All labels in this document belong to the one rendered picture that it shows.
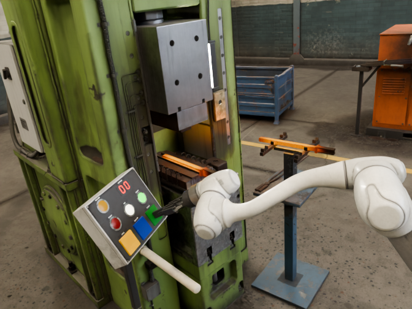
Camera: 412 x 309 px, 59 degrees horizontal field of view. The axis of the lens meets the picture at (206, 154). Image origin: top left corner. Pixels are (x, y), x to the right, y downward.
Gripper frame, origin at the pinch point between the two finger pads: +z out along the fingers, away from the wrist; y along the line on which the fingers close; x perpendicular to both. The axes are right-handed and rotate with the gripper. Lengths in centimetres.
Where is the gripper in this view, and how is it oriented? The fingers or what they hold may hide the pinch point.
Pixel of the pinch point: (160, 212)
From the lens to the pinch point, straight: 163.4
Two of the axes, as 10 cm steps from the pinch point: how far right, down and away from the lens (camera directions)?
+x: -5.5, -8.2, -1.6
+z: -7.5, 4.0, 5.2
